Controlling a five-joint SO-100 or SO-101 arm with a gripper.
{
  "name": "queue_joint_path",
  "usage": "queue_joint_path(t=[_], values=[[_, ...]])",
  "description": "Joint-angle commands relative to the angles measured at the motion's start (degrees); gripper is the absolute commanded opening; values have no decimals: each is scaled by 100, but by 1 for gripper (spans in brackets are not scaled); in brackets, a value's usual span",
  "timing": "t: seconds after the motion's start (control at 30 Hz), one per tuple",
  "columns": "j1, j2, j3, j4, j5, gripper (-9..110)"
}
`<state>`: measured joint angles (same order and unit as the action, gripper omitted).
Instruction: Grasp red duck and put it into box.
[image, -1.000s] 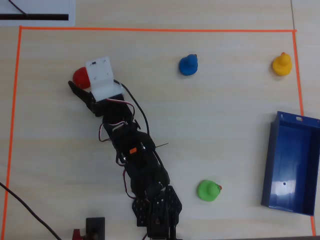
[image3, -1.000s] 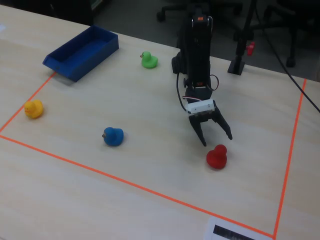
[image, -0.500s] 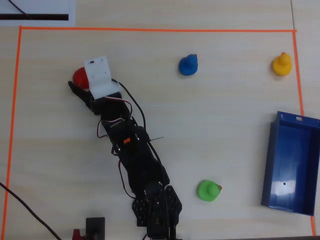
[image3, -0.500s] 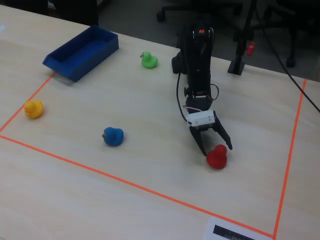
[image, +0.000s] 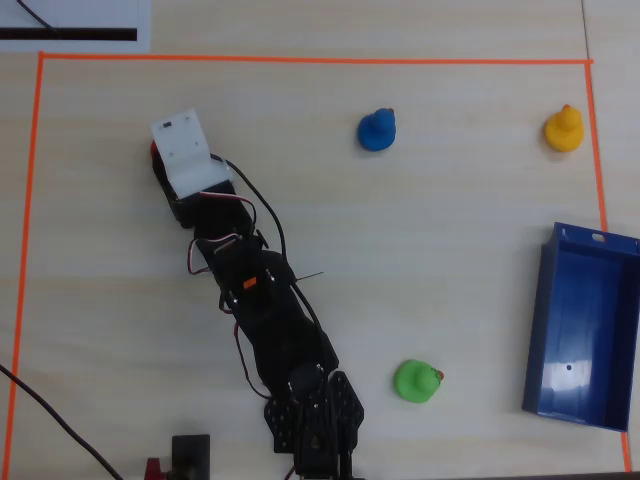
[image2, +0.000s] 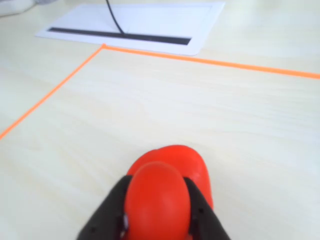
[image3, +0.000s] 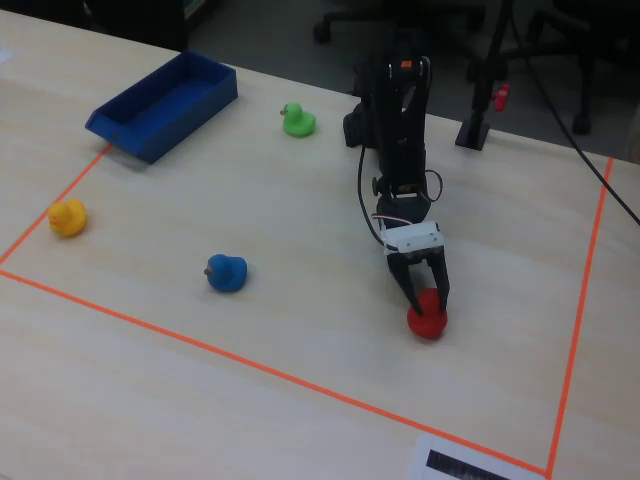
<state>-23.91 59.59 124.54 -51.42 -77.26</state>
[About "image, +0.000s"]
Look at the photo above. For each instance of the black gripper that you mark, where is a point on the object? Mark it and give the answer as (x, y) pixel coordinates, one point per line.
(163, 176)

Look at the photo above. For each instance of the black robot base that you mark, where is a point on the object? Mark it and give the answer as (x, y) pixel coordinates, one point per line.
(320, 420)

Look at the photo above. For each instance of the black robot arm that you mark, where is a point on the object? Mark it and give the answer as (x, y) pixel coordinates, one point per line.
(270, 310)

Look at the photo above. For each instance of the blue rubber duck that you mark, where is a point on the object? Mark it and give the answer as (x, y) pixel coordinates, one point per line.
(377, 130)

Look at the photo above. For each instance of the green rubber duck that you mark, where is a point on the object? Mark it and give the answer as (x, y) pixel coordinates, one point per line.
(417, 382)

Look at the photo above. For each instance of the yellow rubber duck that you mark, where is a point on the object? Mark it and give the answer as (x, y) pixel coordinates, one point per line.
(564, 129)

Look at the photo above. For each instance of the blue plastic box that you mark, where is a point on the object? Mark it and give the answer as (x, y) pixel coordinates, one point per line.
(580, 325)

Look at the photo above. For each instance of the orange tape strip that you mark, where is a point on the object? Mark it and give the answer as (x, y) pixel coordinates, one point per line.
(25, 240)
(597, 150)
(315, 60)

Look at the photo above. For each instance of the white paper sheet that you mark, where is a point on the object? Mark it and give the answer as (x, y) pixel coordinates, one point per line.
(75, 25)

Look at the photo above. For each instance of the black table clamp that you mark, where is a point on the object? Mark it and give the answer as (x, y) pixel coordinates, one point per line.
(190, 457)

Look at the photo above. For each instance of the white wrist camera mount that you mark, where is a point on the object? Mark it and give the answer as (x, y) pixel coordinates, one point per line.
(187, 152)

